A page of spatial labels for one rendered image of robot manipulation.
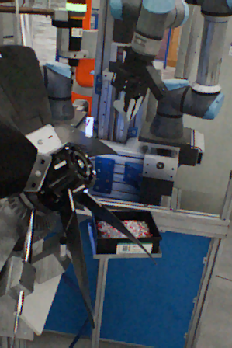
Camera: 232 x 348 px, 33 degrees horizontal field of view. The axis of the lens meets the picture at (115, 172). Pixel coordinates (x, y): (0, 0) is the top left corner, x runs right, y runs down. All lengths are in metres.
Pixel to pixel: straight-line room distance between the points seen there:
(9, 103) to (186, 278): 1.05
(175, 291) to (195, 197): 1.48
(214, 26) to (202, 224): 0.71
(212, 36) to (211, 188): 1.76
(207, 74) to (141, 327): 1.12
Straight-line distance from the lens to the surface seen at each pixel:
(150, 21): 1.05
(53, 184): 0.91
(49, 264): 1.06
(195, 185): 3.08
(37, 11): 0.92
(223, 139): 2.95
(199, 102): 1.60
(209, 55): 1.55
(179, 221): 1.51
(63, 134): 1.21
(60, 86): 1.73
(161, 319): 1.86
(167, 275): 1.69
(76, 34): 0.94
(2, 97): 0.99
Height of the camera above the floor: 1.63
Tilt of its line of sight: 26 degrees down
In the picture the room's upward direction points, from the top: 6 degrees clockwise
